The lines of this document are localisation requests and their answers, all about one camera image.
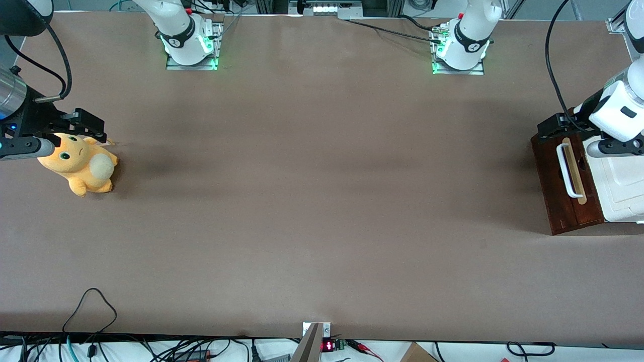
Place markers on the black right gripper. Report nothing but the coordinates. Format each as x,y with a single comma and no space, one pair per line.
36,118

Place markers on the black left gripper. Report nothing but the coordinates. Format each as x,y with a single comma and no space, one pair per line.
557,125

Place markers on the brown wooden drawer cabinet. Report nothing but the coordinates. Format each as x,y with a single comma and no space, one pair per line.
551,191

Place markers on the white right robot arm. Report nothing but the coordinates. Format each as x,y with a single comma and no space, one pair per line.
181,40

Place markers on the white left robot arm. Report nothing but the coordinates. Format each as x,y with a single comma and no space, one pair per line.
470,35

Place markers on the orange plush toy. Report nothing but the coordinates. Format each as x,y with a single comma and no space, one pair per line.
83,163

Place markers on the brown cardboard box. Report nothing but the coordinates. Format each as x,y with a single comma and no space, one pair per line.
416,354

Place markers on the red clip leads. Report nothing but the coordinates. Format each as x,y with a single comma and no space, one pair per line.
365,348

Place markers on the circuit board with red display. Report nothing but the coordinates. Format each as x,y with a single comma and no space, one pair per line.
333,345

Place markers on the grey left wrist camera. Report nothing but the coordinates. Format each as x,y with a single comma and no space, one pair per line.
611,147

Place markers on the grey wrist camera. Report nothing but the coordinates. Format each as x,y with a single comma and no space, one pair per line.
25,148
611,147

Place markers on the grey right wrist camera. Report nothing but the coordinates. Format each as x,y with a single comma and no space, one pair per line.
25,148

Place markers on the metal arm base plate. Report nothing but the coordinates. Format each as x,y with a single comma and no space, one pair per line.
478,70
219,45

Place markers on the aluminium frame profile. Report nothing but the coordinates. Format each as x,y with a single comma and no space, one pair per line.
615,24

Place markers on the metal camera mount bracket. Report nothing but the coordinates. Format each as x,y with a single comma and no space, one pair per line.
312,342

